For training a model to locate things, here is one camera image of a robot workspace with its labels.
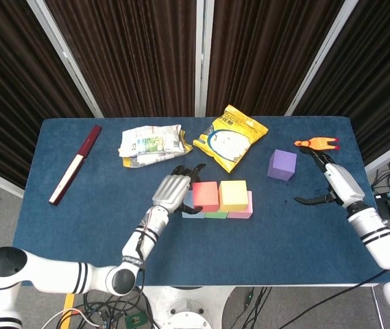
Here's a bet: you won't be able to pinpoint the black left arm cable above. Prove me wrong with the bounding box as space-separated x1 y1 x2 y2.
136 232 147 289

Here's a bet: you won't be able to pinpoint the white green-print snack bag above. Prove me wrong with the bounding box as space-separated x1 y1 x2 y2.
117 124 187 158

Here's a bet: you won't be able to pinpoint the pink cube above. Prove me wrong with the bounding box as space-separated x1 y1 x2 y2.
227 191 254 220

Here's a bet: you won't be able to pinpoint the yellow cube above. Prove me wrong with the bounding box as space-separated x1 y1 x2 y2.
218 180 249 212

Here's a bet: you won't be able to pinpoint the light blue cube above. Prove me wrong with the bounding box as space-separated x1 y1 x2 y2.
182 190 206 219

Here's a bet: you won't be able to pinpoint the red cube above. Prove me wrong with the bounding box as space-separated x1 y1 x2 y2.
192 181 220 212

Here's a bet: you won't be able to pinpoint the blue table cloth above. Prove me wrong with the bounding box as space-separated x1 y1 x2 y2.
12 116 390 287

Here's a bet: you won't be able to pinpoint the purple cube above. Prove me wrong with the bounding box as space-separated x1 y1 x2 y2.
267 149 298 181

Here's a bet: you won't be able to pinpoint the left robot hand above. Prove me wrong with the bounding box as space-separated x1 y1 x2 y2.
151 164 207 215

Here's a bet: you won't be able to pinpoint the orange rubber chicken toy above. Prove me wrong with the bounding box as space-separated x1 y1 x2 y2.
293 136 340 151

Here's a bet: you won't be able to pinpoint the white and red cable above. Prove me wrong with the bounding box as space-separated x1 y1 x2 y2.
42 307 105 329

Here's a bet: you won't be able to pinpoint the maroon and white long box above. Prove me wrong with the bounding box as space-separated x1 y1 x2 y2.
48 125 103 206

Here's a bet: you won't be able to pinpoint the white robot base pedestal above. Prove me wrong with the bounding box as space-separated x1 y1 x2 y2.
138 286 236 329

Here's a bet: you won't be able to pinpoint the dark brown curtain partition panel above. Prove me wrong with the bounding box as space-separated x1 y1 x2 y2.
26 0 205 118
285 0 390 174
194 0 358 117
0 0 105 199

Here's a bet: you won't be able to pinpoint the yellow floor tape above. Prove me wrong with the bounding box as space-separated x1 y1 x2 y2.
59 293 77 329

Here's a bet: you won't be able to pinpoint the yellow-edged crumpled clear bag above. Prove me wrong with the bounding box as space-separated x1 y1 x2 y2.
121 128 193 169

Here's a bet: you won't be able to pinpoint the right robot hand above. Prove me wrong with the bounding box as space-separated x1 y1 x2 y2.
293 149 366 207

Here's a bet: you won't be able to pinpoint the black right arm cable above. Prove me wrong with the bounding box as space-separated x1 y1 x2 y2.
283 270 390 323

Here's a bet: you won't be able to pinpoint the yellow snack bag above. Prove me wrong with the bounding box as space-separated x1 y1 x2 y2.
193 104 269 174

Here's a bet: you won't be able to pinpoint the green circuit board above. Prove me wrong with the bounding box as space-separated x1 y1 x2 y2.
125 311 147 328

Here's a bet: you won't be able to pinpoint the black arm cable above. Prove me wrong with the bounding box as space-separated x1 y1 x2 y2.
283 270 390 323
136 232 147 289

